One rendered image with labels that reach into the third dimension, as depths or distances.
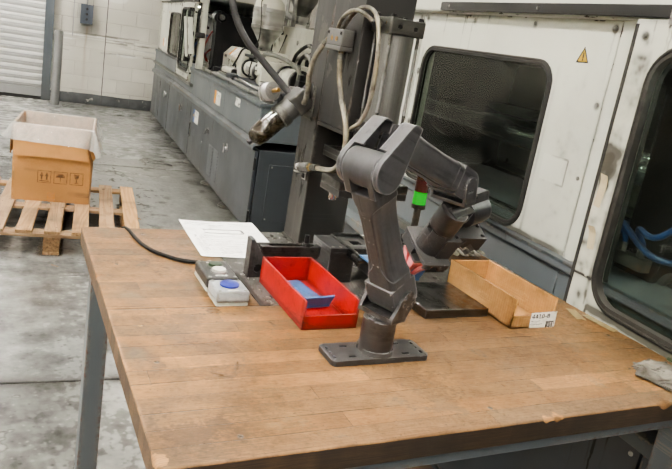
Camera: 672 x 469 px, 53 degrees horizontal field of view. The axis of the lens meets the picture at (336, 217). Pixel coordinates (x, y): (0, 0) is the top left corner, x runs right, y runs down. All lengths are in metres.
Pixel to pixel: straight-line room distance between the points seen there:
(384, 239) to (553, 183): 0.97
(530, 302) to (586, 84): 0.65
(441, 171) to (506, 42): 1.15
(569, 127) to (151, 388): 1.37
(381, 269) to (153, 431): 0.46
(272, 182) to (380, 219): 3.65
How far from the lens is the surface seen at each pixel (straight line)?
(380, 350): 1.23
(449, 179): 1.21
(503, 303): 1.55
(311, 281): 1.53
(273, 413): 1.04
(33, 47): 10.56
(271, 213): 4.79
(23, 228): 4.23
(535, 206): 2.07
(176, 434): 0.97
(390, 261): 1.15
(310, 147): 1.76
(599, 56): 1.96
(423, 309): 1.48
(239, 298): 1.37
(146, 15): 10.66
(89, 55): 10.63
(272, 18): 5.96
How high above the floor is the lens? 1.43
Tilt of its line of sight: 14 degrees down
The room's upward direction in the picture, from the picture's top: 10 degrees clockwise
